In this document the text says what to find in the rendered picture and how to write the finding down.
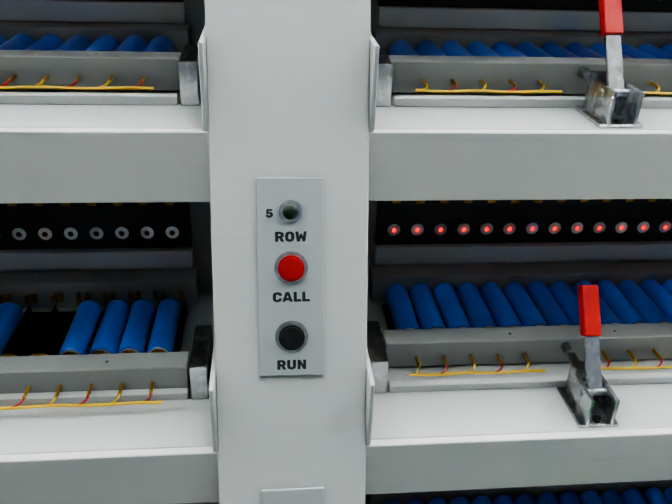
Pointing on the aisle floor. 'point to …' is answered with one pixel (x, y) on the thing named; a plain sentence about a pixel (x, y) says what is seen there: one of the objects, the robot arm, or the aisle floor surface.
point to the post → (321, 154)
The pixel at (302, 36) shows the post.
